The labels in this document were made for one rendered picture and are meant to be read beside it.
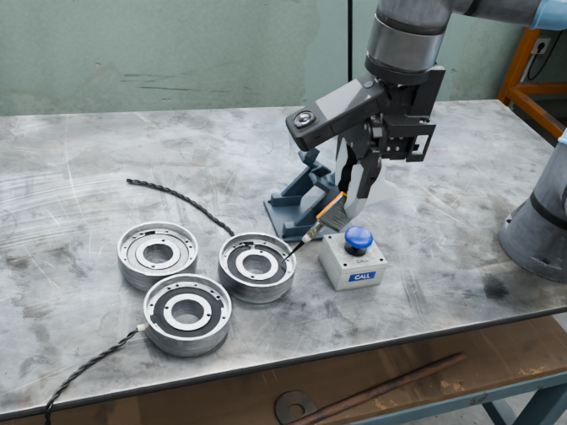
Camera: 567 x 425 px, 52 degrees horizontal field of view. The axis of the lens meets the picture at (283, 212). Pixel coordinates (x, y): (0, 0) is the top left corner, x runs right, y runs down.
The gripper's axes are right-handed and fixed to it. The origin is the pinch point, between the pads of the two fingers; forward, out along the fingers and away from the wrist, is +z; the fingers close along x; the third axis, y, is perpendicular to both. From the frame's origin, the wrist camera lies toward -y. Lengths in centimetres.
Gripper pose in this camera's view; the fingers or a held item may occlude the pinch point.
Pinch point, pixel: (342, 202)
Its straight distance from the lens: 75.0
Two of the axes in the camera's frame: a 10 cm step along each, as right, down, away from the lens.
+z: -1.5, 7.7, 6.2
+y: 9.5, -0.6, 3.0
